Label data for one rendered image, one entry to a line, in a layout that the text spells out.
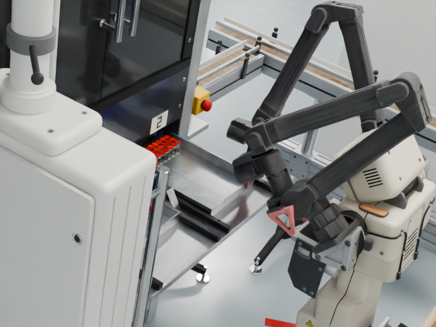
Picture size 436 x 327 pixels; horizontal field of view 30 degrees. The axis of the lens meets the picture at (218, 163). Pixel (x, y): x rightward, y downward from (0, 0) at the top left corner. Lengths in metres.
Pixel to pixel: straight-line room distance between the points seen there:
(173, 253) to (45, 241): 0.83
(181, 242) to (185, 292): 1.16
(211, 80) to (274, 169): 1.16
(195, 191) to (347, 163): 0.76
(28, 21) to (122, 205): 0.36
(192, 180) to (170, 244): 0.33
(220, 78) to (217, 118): 1.60
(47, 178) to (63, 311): 0.29
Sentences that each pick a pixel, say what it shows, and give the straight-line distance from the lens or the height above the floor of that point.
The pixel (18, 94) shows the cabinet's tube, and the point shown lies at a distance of 1.51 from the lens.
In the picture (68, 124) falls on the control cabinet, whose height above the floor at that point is 1.58.
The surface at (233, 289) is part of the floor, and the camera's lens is 3.58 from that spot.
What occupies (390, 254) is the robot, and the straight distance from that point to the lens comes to 2.10.
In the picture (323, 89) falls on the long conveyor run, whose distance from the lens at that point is 3.32.
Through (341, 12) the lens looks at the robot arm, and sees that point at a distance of 2.30.
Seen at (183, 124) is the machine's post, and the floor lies 0.95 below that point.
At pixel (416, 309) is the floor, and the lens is 3.79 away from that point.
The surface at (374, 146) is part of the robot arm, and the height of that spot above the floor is 1.44.
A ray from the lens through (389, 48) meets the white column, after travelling 3.84.
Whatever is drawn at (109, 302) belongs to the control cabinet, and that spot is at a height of 1.24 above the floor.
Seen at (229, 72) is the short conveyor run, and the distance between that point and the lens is 3.20.
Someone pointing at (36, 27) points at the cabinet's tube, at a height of 1.75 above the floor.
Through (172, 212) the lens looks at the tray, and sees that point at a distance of 2.44.
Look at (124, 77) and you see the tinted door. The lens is 2.37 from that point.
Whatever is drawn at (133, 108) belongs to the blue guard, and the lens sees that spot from 2.46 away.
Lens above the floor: 2.38
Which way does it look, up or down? 33 degrees down
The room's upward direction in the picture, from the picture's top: 12 degrees clockwise
